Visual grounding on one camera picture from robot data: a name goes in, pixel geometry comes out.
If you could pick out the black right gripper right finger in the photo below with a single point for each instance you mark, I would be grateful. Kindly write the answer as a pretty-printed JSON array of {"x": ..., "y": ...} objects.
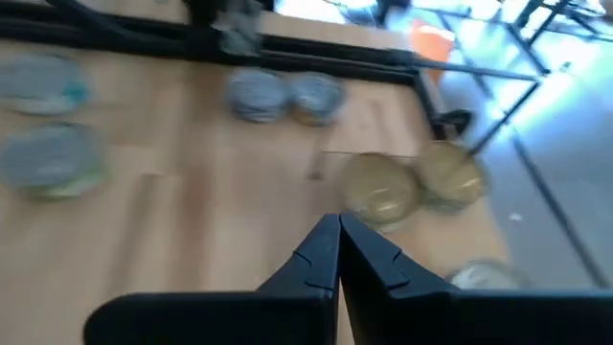
[{"x": 455, "y": 318}]

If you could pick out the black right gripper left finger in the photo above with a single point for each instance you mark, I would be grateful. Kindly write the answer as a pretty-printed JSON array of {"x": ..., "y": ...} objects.
[{"x": 215, "y": 318}]

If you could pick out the blue label seafood can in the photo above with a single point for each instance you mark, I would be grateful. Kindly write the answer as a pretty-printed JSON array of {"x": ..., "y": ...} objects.
[
  {"x": 256, "y": 93},
  {"x": 486, "y": 277}
]

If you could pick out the yellowfin tuna can teal label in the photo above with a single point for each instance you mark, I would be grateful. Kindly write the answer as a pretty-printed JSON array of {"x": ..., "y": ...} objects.
[
  {"x": 316, "y": 96},
  {"x": 43, "y": 81}
]

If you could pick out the orange cardboard box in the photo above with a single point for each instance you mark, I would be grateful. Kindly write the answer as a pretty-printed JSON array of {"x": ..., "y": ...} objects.
[{"x": 431, "y": 45}]

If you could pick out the black metal table frame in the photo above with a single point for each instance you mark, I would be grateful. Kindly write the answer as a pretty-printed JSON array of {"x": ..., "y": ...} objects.
[{"x": 120, "y": 45}]

